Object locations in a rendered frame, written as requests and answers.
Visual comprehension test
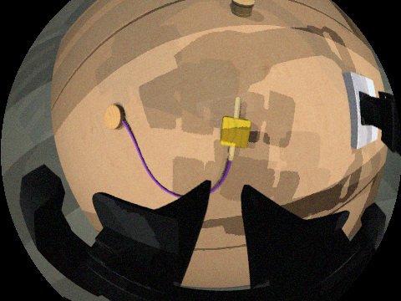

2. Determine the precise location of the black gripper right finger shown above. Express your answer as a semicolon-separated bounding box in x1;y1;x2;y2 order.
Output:
241;185;350;288

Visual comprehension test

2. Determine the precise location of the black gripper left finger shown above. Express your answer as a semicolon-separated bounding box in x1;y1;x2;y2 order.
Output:
93;180;211;287

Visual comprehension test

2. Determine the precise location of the olive-yellow wooden block with round hole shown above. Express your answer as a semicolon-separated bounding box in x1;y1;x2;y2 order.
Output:
221;116;251;148

